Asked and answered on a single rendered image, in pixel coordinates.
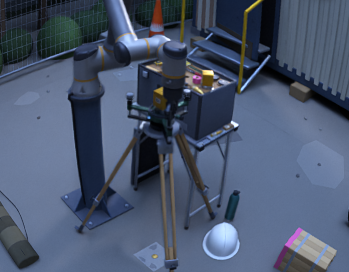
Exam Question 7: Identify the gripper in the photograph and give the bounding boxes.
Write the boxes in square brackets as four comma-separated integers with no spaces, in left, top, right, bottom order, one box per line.
[163,87,185,107]

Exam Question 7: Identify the yellow prism carrier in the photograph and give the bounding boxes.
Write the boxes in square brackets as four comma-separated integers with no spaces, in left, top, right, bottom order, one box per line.
[152,87,169,111]

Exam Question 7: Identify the green tribrach body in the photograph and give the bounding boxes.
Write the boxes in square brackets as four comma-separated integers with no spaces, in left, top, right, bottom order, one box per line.
[126,98,191,137]

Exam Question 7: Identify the dark equipment case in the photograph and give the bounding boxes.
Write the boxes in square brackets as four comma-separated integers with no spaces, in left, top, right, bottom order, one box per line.
[136,57,238,141]

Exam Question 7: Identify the yellow box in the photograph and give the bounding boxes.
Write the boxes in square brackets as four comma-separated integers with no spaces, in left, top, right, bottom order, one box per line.
[201,69,215,89]

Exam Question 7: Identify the grey folding table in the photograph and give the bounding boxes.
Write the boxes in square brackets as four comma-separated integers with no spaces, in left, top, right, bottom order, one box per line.
[130,119,241,231]

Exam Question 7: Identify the dark metal stairs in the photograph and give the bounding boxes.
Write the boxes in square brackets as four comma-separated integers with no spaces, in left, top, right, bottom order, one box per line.
[187,25,272,95]

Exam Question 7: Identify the yellow handrail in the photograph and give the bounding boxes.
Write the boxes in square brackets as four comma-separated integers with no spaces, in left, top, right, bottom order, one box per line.
[236,0,265,95]
[179,0,188,43]

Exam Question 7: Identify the orange traffic cone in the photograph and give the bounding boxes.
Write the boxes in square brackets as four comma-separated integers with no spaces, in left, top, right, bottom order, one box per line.
[148,0,166,38]

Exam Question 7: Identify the wooden tripod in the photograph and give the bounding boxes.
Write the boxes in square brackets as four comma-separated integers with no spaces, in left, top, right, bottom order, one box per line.
[74,120,217,272]

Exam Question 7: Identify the green bottle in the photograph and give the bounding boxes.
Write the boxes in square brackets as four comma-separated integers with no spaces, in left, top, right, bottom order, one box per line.
[224,189,242,222]

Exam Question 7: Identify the tan wooden block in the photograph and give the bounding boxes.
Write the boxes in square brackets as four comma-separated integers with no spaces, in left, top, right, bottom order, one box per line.
[288,81,315,103]

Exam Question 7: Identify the blue white site cabin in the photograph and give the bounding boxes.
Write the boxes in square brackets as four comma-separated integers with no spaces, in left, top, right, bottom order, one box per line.
[192,0,349,115]

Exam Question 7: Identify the white hard hat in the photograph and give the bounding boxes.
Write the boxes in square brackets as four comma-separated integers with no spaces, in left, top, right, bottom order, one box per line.
[202,221,241,261]

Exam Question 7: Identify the grey survey mark plate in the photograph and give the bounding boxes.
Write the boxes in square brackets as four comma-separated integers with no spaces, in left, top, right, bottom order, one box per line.
[133,241,167,272]

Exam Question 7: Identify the wooden stake bundle pink ends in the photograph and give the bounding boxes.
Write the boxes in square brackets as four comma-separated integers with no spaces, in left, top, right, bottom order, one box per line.
[273,227,338,272]

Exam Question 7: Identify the olive striped rolled bundle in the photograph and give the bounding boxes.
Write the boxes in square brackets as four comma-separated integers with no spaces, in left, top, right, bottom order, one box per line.
[0,189,40,270]

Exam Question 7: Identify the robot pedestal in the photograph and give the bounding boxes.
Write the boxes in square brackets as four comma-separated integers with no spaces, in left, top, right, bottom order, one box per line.
[60,91,135,231]

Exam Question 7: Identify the wire mesh fence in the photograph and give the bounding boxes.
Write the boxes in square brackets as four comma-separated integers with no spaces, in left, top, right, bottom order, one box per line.
[0,0,195,82]

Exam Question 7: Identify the thin black cable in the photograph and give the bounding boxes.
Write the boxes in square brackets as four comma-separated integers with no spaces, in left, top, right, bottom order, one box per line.
[0,183,29,242]

